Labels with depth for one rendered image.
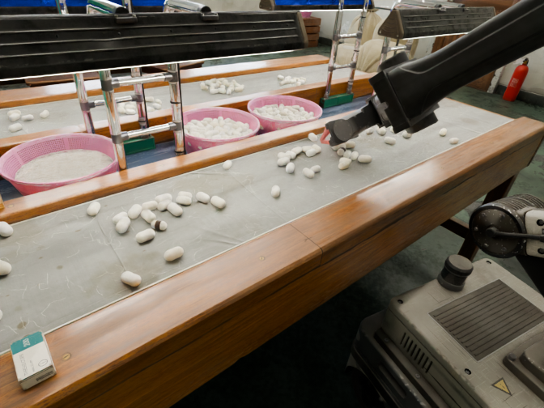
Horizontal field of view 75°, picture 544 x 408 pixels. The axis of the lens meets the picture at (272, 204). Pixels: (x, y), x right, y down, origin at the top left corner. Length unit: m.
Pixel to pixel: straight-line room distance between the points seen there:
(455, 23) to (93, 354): 1.31
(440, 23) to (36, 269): 1.23
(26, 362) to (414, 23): 1.14
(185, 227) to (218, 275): 0.17
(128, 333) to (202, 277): 0.14
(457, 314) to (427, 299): 0.08
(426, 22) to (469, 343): 0.88
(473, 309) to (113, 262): 0.89
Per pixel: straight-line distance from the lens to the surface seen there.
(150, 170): 0.90
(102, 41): 0.64
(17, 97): 1.49
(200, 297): 0.57
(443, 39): 5.74
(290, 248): 0.66
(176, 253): 0.66
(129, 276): 0.63
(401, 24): 1.14
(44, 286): 0.69
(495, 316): 1.13
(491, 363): 1.02
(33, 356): 0.55
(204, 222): 0.75
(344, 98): 1.73
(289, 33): 0.82
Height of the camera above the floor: 1.20
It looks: 34 degrees down
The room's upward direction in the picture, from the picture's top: 5 degrees clockwise
